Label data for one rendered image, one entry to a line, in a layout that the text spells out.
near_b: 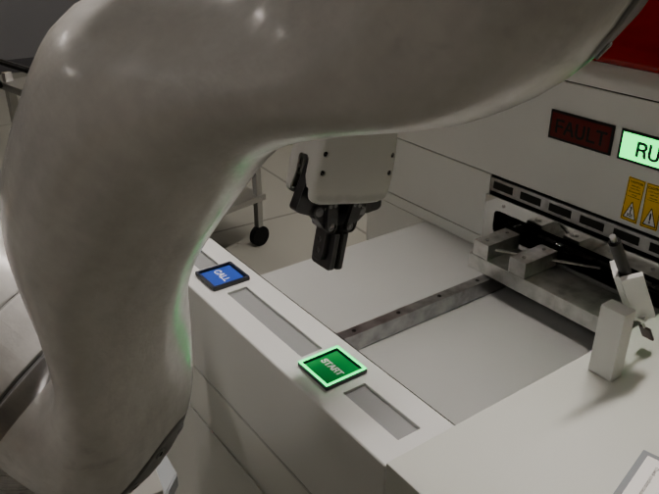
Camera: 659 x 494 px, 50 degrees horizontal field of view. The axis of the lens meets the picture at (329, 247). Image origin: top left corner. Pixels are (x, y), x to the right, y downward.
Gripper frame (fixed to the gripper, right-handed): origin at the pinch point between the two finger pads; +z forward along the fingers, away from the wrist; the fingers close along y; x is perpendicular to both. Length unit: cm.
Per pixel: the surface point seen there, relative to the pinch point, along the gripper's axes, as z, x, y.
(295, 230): 82, -204, -148
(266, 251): 87, -194, -126
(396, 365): 24.7, -10.7, -25.5
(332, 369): 14.7, 0.4, -3.3
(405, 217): 18, -52, -63
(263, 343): 15.8, -8.9, -0.1
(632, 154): -10, -3, -57
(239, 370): 21.9, -13.4, -0.2
